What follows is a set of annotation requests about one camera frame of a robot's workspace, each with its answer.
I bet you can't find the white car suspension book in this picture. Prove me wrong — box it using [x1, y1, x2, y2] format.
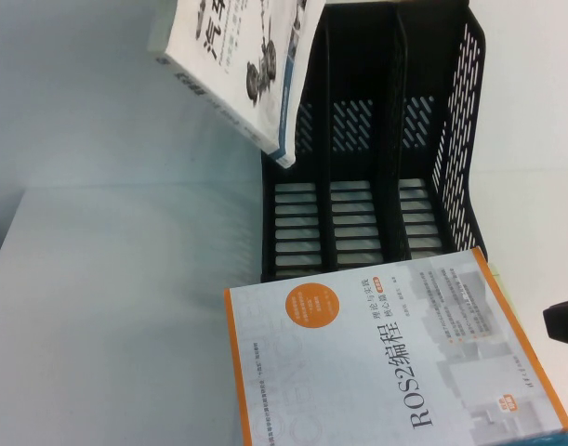
[146, 0, 329, 169]

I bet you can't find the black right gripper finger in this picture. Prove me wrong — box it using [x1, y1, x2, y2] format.
[542, 295, 568, 348]

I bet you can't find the white orange ROS2 book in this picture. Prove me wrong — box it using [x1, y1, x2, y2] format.
[221, 247, 568, 446]

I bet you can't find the black perforated plastic book stand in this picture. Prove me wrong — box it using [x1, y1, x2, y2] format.
[259, 0, 490, 284]

